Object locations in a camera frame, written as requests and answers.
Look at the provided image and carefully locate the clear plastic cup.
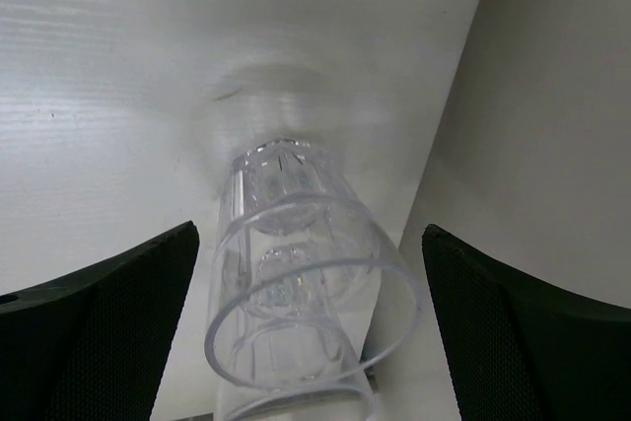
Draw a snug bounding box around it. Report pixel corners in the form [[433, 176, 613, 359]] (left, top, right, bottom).
[[204, 138, 421, 420]]

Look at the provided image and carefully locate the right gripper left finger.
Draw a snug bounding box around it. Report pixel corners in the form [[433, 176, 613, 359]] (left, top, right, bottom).
[[1, 222, 200, 420]]

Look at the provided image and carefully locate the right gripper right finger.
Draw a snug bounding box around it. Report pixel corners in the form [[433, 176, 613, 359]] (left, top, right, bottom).
[[422, 225, 630, 420]]

